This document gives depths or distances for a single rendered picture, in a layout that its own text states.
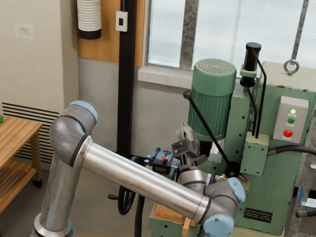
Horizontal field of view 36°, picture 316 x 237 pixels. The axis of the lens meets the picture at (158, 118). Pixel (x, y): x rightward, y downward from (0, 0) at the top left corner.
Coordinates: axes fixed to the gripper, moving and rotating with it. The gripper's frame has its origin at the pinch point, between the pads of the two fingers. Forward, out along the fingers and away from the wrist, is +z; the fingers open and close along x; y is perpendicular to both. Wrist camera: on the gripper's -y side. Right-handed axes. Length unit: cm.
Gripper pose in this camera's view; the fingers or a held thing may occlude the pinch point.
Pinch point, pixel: (185, 126)
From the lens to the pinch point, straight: 190.3
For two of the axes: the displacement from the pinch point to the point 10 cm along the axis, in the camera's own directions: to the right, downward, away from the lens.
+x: -8.2, 3.6, 4.5
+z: -1.4, -8.8, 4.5
